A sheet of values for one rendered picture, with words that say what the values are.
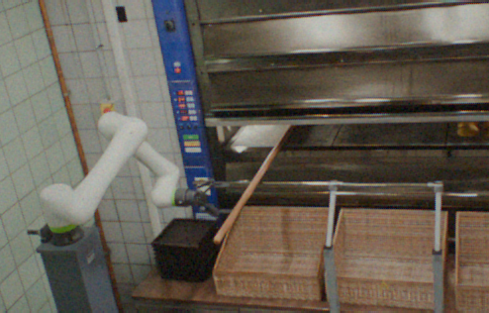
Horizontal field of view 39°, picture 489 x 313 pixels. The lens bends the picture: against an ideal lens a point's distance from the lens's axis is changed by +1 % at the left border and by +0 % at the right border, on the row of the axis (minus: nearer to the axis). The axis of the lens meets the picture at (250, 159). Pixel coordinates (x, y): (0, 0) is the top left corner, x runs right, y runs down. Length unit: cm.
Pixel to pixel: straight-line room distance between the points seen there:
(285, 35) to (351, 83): 41
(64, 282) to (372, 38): 180
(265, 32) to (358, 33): 47
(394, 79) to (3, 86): 194
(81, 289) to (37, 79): 127
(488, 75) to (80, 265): 203
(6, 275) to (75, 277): 66
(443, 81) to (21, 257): 230
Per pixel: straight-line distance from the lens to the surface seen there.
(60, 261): 312
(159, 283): 382
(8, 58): 371
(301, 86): 349
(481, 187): 358
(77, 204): 287
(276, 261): 379
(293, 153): 364
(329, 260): 318
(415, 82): 339
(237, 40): 352
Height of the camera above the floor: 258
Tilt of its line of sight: 23 degrees down
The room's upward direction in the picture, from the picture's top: 9 degrees counter-clockwise
